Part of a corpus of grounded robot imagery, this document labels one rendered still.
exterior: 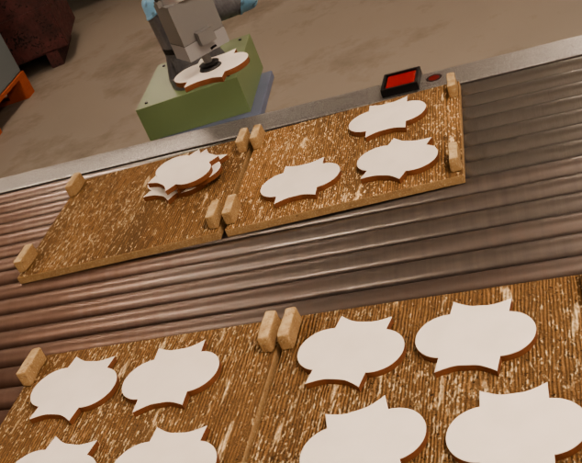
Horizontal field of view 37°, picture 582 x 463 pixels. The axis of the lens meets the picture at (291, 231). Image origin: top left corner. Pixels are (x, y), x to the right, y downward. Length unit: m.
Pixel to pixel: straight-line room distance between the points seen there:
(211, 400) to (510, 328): 0.39
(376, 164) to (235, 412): 0.55
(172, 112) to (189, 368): 1.03
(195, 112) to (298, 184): 0.65
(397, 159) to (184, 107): 0.77
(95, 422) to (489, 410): 0.53
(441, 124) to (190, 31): 0.47
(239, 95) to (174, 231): 0.59
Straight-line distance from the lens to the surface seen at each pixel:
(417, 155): 1.47
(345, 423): 1.02
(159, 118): 2.14
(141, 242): 1.58
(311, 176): 1.52
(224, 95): 2.08
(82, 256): 1.64
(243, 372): 1.17
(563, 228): 1.26
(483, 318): 1.09
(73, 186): 1.90
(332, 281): 1.29
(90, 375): 1.30
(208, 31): 1.58
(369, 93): 1.83
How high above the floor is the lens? 1.63
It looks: 29 degrees down
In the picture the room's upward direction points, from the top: 23 degrees counter-clockwise
